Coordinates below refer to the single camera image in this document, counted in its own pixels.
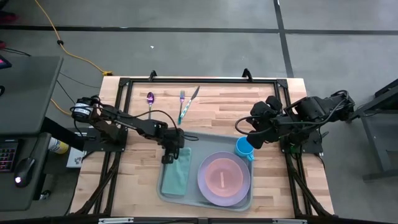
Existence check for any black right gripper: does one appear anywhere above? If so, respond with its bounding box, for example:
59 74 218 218
246 95 284 149

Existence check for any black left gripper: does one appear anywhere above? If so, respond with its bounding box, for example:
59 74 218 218
160 127 187 165

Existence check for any teal cloth napkin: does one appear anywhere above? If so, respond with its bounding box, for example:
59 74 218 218
160 147 192 197

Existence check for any blue plastic cup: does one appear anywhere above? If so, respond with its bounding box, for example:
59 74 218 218
234 136 256 162

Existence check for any knife with teal white handle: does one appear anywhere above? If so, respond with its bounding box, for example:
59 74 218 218
179 85 201 121

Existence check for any iridescent metal fork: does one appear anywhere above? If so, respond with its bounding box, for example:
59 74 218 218
177 90 186 125

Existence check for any iridescent metal spoon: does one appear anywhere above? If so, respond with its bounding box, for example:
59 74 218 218
146 91 155 121

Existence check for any grey plastic tray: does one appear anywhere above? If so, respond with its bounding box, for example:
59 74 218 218
156 131 254 212

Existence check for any lilac plastic plate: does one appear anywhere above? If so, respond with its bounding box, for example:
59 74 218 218
197 151 251 207

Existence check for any pink plastic plate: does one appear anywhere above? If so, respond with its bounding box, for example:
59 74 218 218
204 157 244 198

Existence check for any white printed box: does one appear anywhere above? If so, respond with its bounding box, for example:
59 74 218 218
66 146 86 169

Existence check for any white and yellow bottle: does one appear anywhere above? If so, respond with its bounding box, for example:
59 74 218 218
48 136 70 155

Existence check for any black metal side table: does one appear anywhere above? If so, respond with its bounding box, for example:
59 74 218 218
343 77 398 182

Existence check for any black computer mouse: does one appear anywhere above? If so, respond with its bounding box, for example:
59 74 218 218
14 157 37 189

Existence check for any grey desk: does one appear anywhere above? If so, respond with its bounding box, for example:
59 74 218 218
0 55 65 212

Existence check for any backlit black keyboard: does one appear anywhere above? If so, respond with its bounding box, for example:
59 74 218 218
0 141 18 174

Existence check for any pink lit screen corner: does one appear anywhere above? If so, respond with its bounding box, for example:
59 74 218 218
0 55 12 70

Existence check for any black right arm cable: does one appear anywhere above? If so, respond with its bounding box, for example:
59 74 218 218
234 115 282 136

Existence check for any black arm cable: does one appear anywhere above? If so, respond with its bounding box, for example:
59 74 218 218
129 109 200 142
234 115 282 136

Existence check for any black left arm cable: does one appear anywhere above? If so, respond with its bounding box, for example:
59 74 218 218
129 109 200 142

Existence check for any black aluminium table frame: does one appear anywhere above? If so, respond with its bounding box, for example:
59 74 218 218
70 68 335 224

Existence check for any thin black floor cable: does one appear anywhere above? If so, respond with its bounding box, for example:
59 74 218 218
55 71 101 108

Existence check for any short yellow cable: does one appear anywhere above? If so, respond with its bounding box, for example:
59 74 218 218
50 98 73 116

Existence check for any long yellow extension cable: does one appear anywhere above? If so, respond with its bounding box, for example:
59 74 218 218
34 0 113 77

